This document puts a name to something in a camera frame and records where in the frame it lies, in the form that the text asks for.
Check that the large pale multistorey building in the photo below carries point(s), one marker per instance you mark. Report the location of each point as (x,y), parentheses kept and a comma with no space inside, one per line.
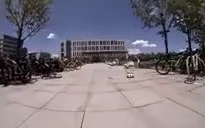
(96,49)

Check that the small white robot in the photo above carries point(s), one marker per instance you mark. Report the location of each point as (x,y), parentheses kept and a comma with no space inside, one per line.
(130,69)

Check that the pale concrete slab plaza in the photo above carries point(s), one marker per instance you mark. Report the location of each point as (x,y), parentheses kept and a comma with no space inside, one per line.
(100,100)

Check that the bicycle at rack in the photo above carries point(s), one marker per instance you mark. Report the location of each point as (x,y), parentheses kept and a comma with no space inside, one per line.
(171,64)

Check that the row of parked bicycles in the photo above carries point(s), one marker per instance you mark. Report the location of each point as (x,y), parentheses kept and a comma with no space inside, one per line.
(30,68)

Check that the bare-branched tree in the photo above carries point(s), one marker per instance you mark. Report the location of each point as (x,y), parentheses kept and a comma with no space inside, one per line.
(25,20)

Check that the group of leafy trees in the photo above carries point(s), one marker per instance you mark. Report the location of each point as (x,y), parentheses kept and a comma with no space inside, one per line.
(186,20)

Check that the metal bicycle racks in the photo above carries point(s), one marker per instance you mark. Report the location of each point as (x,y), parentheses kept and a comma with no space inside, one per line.
(198,68)

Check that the dark building with windows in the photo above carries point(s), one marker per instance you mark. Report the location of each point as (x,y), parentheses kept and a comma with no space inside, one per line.
(5,45)

